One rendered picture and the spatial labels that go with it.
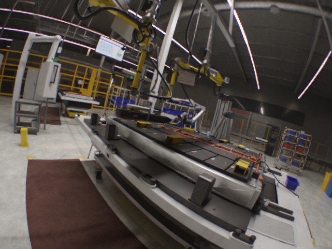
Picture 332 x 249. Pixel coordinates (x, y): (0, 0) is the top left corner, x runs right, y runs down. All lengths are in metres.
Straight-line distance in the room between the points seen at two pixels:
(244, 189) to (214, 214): 0.20
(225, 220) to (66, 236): 1.30
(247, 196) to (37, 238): 1.61
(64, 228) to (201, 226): 1.26
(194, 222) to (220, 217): 0.11
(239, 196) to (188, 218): 0.28
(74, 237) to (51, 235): 0.22
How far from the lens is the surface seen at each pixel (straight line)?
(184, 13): 10.09
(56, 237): 1.50
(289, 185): 1.56
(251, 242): 0.63
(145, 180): 0.76
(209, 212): 0.64
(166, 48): 6.32
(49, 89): 3.52
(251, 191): 0.73
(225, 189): 0.76
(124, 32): 1.44
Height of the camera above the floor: 1.25
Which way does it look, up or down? 7 degrees down
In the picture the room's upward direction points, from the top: 14 degrees clockwise
